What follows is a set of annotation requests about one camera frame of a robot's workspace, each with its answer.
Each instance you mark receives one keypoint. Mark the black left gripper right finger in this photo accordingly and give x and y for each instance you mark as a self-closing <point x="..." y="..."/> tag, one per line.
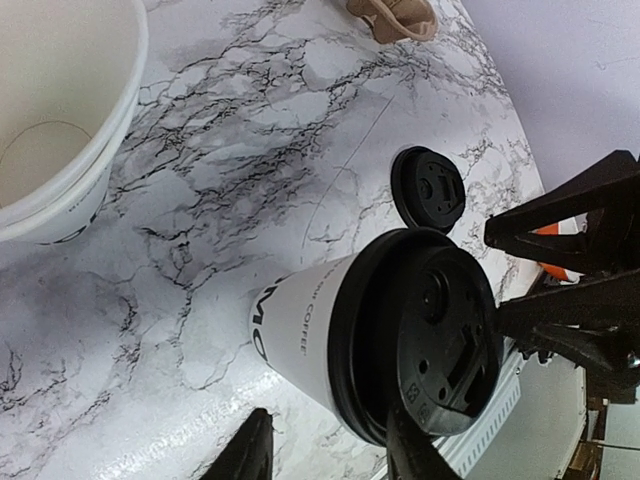
<point x="410" y="452"/>

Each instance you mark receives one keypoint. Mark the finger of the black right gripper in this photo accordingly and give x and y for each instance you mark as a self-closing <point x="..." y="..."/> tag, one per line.
<point x="594" y="324"/>
<point x="589" y="224"/>

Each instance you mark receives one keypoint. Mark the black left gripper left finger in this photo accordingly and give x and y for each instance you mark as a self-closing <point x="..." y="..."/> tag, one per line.
<point x="249" y="455"/>

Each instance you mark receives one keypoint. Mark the black plastic cup lid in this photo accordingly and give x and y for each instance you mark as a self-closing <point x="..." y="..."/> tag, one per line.
<point x="413" y="326"/>

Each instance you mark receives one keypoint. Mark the white paper coffee cup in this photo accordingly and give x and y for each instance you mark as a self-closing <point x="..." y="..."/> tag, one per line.
<point x="289" y="326"/>

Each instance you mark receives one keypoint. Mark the white orange paper cup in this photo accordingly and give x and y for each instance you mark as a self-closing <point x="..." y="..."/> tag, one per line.
<point x="554" y="259"/>

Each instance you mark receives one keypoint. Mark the black cup lid stack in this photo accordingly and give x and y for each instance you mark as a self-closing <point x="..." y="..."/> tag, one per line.
<point x="427" y="189"/>

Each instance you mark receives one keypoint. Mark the brown cardboard cup carrier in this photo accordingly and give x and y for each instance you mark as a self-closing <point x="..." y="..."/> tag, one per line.
<point x="395" y="20"/>

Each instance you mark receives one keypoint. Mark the stacked white paper cups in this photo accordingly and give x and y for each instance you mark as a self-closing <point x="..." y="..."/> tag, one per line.
<point x="71" y="74"/>

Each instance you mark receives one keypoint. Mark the aluminium front rail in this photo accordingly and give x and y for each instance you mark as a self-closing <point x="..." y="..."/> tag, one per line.
<point x="464" y="451"/>

